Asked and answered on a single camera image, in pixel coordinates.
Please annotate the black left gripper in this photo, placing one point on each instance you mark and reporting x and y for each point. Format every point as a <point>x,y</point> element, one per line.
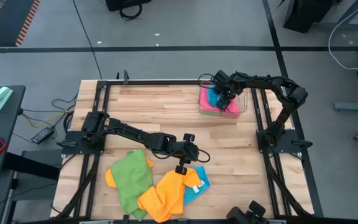
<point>180,152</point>

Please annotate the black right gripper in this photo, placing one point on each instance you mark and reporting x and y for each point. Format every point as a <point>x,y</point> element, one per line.
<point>230,85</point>

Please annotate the pink microfiber towel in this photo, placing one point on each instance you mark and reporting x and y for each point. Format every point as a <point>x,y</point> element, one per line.
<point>203,102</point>
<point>233,109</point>

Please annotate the blue microfiber towel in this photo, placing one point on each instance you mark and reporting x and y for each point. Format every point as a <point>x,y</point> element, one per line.
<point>191,196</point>
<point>211,96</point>

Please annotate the clear plastic bin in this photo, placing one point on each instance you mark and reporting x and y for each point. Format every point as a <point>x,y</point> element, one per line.
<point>243,105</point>

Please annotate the orange microfiber towel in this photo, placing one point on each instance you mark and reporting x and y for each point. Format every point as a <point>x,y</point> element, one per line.
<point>166,196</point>
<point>110,180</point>

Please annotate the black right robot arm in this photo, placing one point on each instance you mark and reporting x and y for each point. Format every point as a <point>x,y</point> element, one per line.
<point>266,81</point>

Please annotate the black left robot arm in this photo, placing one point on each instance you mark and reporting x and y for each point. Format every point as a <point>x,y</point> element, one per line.
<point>129,130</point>

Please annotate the green microfiber towel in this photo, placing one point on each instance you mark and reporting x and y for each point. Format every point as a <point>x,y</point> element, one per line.
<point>130,183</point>

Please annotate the black table clamp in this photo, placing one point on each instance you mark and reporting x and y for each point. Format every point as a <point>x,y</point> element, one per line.
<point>126,218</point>
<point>125,77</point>

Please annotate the black cabinet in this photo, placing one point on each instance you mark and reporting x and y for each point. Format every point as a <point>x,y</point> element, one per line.
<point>306,14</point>

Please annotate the gray desk foot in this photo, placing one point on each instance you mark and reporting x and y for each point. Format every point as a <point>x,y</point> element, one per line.
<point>356,106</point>

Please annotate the black equipment box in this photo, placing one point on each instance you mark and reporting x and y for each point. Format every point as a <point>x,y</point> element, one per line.
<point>126,3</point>

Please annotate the gray desk leg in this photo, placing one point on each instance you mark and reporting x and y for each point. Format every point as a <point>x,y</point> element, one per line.
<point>353,24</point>

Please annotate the black power adapter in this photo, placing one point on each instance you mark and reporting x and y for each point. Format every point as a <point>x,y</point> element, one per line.
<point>42,135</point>

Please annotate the black side desk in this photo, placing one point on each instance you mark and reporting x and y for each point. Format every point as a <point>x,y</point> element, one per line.
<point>5,124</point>

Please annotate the black mat with orange stripes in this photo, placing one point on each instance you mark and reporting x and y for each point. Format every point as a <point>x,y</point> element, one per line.
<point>5,21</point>

